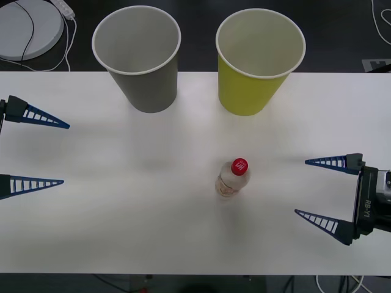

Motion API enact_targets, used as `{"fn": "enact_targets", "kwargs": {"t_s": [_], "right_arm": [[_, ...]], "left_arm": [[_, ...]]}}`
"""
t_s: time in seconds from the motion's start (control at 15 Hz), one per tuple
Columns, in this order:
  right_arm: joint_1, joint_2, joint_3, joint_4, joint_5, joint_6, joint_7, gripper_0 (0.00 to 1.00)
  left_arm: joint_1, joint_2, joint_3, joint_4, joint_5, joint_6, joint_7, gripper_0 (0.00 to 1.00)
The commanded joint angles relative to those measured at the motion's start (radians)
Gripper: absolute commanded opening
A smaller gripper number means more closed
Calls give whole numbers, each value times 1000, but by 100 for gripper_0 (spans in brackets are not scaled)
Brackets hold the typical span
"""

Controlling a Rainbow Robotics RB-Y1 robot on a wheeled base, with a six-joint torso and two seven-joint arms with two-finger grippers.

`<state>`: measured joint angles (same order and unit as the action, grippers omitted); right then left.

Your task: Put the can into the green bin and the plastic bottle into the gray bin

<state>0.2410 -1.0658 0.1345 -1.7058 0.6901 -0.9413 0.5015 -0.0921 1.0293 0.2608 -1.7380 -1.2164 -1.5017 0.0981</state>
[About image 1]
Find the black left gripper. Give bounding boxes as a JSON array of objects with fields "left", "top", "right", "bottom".
[{"left": 0, "top": 95, "right": 70, "bottom": 201}]

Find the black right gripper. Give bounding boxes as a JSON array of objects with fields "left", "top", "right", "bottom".
[{"left": 294, "top": 153, "right": 391, "bottom": 247}]

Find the small bottle with red cap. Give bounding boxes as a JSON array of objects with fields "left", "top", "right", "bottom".
[{"left": 215, "top": 157, "right": 252, "bottom": 201}]

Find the round white stand base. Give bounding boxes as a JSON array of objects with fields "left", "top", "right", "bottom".
[{"left": 0, "top": 4, "right": 65, "bottom": 61}]

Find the grey marker tag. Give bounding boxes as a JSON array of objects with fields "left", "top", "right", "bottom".
[{"left": 361, "top": 57, "right": 391, "bottom": 73}]

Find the grey plastic bin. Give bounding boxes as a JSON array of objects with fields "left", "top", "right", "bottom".
[{"left": 92, "top": 6, "right": 182, "bottom": 114}]

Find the yellow-green plastic bin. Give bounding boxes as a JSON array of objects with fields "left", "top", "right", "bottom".
[{"left": 215, "top": 8, "right": 307, "bottom": 117}]

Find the white power strip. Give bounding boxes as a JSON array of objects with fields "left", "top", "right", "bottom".
[{"left": 51, "top": 0, "right": 76, "bottom": 20}]

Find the white cable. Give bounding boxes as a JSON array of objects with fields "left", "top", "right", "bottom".
[
  {"left": 0, "top": 17, "right": 78, "bottom": 73},
  {"left": 371, "top": 0, "right": 391, "bottom": 46},
  {"left": 315, "top": 273, "right": 368, "bottom": 293}
]

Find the black cable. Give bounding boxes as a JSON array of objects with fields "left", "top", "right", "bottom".
[{"left": 11, "top": 0, "right": 35, "bottom": 62}]

